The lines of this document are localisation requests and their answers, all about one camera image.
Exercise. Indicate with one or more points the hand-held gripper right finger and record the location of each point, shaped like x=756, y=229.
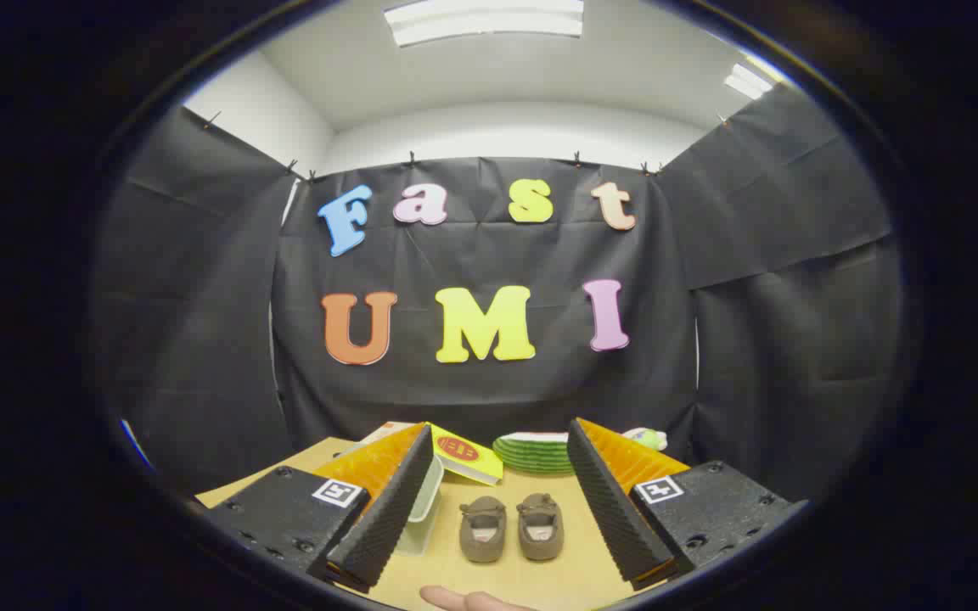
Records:
x=616, y=509

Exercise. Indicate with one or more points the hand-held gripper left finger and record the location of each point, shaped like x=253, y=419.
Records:
x=387, y=509

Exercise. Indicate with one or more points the beige fabric storage box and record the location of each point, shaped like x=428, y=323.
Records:
x=425, y=509

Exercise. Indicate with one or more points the brown fuzzy shoe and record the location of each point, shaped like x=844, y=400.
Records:
x=482, y=543
x=540, y=543

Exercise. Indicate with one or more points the white book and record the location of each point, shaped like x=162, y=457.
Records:
x=387, y=432

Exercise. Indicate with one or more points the pink and green plush toy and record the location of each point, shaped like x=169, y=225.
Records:
x=650, y=438

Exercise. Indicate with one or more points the yellow book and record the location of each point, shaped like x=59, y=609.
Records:
x=472, y=458

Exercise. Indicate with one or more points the watermelon slice plush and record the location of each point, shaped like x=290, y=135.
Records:
x=531, y=454

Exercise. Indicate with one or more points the small ceiling light panel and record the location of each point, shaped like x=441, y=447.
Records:
x=748, y=81

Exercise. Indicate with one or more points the large ceiling light panel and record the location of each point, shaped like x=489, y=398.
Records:
x=485, y=21

